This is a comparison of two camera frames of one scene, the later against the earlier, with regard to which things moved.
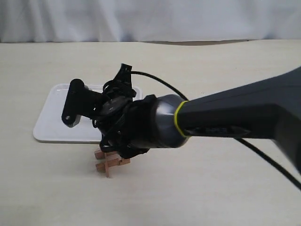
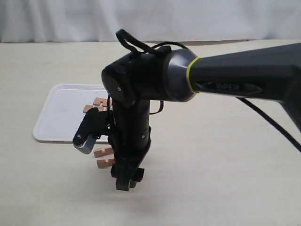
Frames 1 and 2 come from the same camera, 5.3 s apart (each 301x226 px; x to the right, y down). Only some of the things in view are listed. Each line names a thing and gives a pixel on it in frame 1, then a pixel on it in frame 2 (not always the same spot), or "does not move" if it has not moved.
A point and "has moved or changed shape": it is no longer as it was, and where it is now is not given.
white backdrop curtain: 41,21 does not move
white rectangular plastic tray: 49,127 does not move
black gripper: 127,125 -> 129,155
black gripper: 81,101 -> 95,124
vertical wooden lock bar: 106,166 has moved or changed shape
